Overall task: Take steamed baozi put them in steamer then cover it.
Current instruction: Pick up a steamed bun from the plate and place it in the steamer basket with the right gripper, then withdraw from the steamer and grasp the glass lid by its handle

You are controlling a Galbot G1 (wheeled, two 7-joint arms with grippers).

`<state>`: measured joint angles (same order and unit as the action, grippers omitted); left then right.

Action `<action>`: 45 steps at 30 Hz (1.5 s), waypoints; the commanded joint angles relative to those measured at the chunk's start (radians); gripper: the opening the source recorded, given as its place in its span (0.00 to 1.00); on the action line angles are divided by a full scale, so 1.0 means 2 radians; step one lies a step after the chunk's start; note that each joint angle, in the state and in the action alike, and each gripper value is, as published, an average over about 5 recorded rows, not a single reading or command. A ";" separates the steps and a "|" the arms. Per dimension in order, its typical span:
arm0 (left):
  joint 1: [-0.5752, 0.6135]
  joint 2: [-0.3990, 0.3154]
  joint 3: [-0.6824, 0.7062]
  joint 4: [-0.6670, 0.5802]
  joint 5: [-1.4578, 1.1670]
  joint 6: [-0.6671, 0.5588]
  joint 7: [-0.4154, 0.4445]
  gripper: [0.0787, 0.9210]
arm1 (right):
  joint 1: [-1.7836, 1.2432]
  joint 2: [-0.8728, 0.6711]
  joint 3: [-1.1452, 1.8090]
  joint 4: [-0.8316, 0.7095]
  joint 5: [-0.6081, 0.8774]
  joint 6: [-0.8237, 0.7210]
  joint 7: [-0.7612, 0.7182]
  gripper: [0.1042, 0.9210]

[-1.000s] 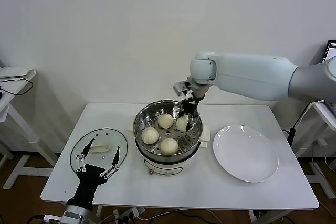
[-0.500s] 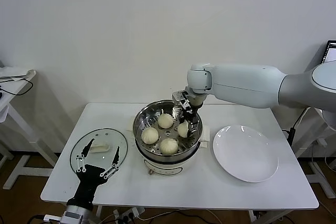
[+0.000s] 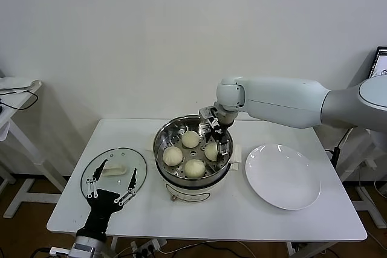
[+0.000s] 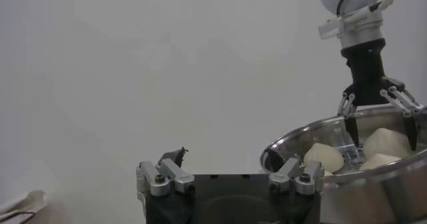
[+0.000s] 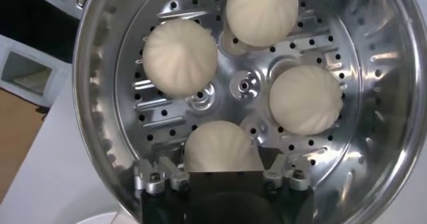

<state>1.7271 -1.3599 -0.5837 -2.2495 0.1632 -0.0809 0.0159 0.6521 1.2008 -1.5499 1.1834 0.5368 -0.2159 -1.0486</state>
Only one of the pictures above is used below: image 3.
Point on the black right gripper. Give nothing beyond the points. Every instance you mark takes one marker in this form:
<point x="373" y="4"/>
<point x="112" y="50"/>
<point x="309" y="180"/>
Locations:
<point x="219" y="133"/>

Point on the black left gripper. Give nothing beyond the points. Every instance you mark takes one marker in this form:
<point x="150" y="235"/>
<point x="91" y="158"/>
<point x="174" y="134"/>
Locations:
<point x="99" y="206"/>

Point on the white steamed baozi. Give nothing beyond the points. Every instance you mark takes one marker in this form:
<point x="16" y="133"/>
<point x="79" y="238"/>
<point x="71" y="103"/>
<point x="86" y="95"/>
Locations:
<point x="173" y="156"/>
<point x="195" y="168"/>
<point x="211" y="151"/>
<point x="190" y="139"/>

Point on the round glass pot lid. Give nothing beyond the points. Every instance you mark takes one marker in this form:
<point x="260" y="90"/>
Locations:
<point x="90" y="176"/>

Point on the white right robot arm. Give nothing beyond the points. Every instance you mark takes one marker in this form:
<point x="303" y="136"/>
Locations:
<point x="287" y="101"/>

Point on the perforated steel steamer basket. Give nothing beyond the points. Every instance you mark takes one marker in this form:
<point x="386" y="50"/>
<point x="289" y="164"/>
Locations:
<point x="160" y="146"/>

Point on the white electric cooking pot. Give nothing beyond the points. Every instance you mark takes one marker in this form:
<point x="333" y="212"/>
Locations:
<point x="187" y="193"/>

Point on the white table leg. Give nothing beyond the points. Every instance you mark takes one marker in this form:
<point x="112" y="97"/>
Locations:
<point x="294" y="250"/>
<point x="114" y="243"/>

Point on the round white plate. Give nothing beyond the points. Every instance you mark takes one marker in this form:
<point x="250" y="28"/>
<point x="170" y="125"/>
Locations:
<point x="281" y="176"/>

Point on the white power strip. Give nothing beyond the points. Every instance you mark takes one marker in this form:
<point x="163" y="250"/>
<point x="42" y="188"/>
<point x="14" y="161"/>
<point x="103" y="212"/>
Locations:
<point x="148" y="246"/>

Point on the white side table with cloth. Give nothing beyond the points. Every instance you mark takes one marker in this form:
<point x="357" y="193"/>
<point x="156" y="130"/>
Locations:
<point x="21" y="98"/>

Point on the crumpled white cloth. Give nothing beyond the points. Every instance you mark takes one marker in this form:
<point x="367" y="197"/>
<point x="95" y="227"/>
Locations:
<point x="15" y="82"/>

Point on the white power adapter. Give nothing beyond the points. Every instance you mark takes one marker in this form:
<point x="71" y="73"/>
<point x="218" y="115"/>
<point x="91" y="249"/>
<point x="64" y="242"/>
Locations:
<point x="370" y="163"/>

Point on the white laptop side table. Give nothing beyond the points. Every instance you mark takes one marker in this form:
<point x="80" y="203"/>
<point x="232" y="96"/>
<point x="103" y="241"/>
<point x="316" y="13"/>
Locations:
<point x="370" y="206"/>

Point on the dark grey open laptop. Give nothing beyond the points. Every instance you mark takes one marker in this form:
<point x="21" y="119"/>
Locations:
<point x="381" y="61"/>

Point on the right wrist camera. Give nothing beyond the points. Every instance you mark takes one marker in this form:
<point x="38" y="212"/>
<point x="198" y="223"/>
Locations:
<point x="207" y="114"/>

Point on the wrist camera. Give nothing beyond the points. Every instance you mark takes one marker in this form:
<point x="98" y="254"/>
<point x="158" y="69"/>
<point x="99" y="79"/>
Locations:
<point x="59" y="251"/>
<point x="207" y="114"/>

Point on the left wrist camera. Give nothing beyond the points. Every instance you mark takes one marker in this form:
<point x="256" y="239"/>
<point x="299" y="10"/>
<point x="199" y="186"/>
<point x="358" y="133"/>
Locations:
<point x="59" y="251"/>

